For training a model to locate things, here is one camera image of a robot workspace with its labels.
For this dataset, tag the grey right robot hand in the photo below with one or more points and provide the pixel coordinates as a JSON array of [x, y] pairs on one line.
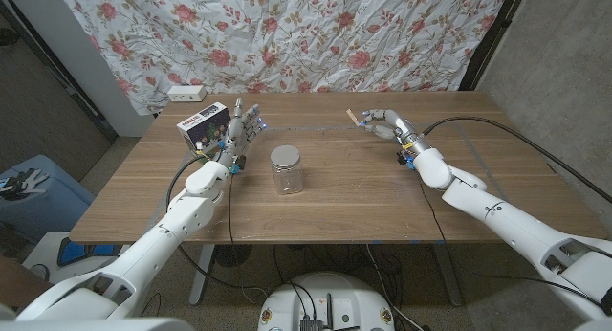
[[401, 127]]

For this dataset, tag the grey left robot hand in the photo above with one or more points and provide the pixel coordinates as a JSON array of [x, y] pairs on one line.
[[233, 144]]

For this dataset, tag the small wooden stick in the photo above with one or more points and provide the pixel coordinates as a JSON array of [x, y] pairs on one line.
[[353, 117]]

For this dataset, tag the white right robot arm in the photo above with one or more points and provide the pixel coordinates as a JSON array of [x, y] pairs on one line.
[[511, 221]]

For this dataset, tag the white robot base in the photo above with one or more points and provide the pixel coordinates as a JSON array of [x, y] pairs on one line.
[[330, 297]]

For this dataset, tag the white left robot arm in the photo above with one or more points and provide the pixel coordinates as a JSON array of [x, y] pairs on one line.
[[158, 240]]

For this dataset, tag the clear jar with silver lid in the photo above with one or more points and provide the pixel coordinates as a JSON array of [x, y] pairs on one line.
[[287, 173]]

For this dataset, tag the printed cardboard box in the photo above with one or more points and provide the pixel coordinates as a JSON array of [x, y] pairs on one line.
[[203, 127]]

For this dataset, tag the white power strip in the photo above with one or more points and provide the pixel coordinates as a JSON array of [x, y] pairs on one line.
[[185, 94]]

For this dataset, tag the black round floor object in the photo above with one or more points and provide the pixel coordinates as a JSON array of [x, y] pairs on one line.
[[233, 255]]

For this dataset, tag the floral backdrop cloth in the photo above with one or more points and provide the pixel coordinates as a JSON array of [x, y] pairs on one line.
[[287, 34]]

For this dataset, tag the black backdrop stand pole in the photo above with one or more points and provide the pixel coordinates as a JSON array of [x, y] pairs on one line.
[[492, 39]]

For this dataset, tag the white table leg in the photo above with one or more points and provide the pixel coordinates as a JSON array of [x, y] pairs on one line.
[[203, 273]]

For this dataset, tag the grey table leg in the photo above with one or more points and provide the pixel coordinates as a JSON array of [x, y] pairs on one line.
[[447, 273]]

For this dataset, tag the blue plastic bin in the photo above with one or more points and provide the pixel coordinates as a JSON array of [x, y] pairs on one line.
[[52, 202]]

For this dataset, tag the white and blue floor device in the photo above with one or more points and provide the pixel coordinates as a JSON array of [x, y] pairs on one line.
[[76, 254]]

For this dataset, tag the black and white gloves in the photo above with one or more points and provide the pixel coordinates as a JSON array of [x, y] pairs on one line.
[[19, 185]]

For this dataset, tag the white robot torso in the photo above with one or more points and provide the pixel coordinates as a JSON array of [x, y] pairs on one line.
[[95, 325]]

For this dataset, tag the person bare limb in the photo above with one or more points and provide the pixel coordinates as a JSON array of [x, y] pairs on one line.
[[19, 285]]

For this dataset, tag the black slanted wall rail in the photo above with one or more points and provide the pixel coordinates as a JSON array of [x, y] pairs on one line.
[[57, 77]]

